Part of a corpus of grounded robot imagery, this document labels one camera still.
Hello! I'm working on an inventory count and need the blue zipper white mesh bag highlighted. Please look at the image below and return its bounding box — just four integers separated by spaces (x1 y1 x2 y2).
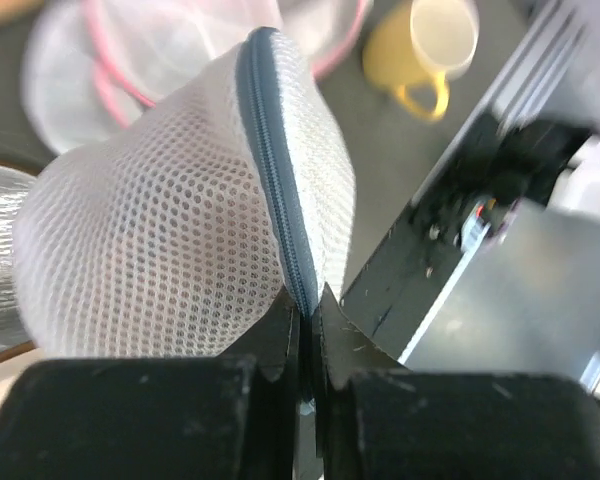
13 27 356 357

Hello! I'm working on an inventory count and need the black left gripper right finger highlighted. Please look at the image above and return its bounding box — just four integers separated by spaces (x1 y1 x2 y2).
312 289 600 479

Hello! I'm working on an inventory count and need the yellow ceramic mug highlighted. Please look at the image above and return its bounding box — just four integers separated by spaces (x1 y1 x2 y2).
362 0 480 122

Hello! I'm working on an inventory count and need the pink trimmed mesh laundry bag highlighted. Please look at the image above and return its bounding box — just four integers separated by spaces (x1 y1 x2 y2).
22 1 372 154

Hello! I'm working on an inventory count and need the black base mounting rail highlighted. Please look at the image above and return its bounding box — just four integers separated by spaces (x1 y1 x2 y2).
342 113 600 358

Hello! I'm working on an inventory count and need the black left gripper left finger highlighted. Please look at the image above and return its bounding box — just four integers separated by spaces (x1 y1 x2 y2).
0 291 300 479

